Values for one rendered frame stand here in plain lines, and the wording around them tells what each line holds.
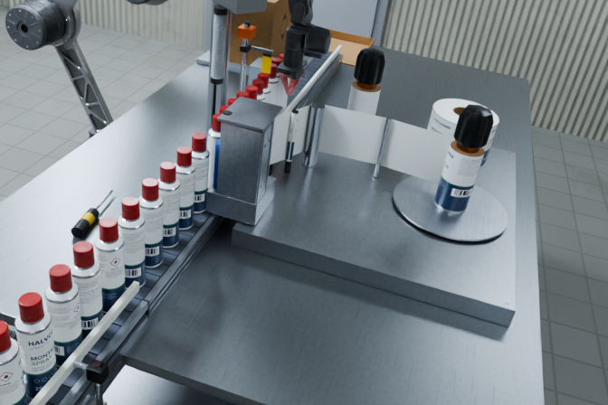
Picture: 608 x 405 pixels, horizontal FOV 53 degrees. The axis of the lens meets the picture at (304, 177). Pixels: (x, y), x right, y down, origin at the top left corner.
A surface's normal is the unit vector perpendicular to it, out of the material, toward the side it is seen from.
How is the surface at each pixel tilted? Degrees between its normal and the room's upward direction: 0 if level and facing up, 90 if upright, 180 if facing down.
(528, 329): 0
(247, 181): 90
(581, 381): 0
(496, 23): 90
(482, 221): 0
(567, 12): 90
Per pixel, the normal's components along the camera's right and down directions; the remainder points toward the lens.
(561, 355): 0.13, -0.85
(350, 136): -0.22, 0.48
